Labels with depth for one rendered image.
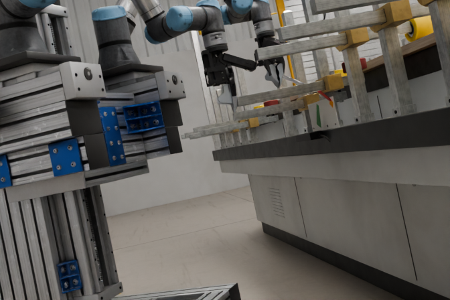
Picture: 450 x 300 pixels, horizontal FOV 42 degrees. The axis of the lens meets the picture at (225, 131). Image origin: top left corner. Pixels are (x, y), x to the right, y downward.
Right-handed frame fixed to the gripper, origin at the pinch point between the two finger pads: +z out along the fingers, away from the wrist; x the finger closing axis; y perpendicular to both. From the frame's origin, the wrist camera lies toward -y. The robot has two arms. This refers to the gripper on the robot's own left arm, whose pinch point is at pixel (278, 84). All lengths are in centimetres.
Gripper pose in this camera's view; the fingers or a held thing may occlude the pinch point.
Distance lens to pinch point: 222.4
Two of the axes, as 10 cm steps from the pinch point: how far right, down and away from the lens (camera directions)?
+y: -5.1, 1.3, 8.5
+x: -8.4, 1.6, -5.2
